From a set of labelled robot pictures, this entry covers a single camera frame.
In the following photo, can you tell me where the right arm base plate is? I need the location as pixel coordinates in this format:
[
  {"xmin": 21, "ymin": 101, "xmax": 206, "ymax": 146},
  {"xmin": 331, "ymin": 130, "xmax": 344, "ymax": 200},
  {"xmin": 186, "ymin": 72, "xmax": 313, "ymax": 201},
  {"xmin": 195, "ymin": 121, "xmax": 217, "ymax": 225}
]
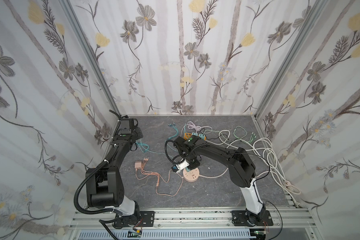
[{"xmin": 231, "ymin": 211, "xmax": 274, "ymax": 227}]

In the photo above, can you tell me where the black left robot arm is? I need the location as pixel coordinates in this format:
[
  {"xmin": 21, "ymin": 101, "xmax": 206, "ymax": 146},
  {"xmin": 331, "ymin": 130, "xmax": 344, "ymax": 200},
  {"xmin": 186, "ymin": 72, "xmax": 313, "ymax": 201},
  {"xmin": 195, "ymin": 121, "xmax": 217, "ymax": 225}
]
[{"xmin": 82, "ymin": 116, "xmax": 143, "ymax": 217}]

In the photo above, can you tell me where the black corrugated cable conduit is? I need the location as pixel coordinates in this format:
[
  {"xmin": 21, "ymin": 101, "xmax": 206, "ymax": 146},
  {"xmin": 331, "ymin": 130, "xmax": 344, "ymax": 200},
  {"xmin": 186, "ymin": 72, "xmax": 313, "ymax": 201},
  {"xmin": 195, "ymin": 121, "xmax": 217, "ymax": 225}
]
[{"xmin": 73, "ymin": 160, "xmax": 109, "ymax": 215}]

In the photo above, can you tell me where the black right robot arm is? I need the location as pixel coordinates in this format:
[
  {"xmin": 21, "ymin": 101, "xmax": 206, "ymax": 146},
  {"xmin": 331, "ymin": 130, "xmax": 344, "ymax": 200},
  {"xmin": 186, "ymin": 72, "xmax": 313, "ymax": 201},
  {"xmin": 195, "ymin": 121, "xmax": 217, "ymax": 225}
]
[{"xmin": 165, "ymin": 137, "xmax": 266, "ymax": 227}]

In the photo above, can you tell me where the light green charging cable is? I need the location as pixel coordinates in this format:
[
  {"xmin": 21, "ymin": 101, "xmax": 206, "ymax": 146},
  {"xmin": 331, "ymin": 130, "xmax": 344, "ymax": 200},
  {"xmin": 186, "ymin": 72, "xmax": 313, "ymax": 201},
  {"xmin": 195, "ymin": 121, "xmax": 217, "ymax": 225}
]
[{"xmin": 224, "ymin": 125, "xmax": 257, "ymax": 145}]

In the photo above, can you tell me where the orange power strip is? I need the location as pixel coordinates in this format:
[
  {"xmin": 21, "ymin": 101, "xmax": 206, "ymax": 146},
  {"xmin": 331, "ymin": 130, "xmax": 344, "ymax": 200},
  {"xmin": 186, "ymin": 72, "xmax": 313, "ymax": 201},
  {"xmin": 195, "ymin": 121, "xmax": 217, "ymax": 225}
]
[{"xmin": 184, "ymin": 133, "xmax": 206, "ymax": 140}]

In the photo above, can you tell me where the teal charger white cable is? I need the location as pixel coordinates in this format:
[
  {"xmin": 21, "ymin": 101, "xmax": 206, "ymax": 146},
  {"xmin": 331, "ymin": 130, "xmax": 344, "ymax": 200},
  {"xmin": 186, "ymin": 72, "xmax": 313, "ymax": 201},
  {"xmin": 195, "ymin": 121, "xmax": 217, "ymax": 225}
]
[{"xmin": 179, "ymin": 120, "xmax": 212, "ymax": 139}]

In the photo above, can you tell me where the pink round power strip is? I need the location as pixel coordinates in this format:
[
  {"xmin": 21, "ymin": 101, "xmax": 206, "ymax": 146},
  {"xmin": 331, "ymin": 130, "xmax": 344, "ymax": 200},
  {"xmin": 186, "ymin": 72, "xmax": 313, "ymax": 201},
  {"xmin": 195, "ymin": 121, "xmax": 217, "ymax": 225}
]
[{"xmin": 183, "ymin": 168, "xmax": 200, "ymax": 183}]

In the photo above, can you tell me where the white power strip cables bundle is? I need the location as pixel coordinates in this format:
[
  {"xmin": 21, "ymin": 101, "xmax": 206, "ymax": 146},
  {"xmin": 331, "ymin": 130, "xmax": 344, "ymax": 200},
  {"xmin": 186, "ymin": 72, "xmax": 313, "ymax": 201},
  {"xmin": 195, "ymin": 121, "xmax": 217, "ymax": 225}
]
[{"xmin": 199, "ymin": 129, "xmax": 302, "ymax": 208}]

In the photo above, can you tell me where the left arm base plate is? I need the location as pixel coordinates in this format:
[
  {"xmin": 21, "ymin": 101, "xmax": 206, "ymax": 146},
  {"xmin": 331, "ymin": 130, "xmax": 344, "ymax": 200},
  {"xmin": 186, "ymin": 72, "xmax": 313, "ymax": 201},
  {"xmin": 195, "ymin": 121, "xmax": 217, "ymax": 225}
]
[{"xmin": 112, "ymin": 211, "xmax": 155, "ymax": 229}]

